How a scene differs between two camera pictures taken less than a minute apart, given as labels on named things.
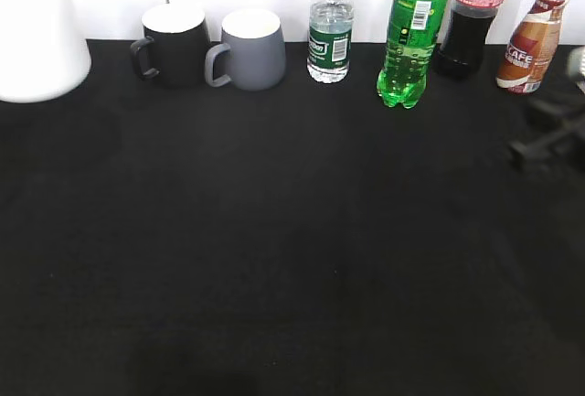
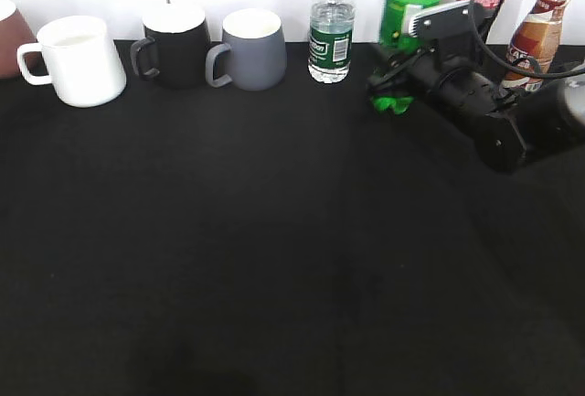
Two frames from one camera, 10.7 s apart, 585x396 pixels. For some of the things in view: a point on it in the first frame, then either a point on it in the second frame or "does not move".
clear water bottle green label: (330, 29) does not move
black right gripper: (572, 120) -> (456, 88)
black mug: (175, 48) does not move
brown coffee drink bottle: (532, 41) does not move
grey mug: (253, 55) does not move
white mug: (44, 48) -> (81, 62)
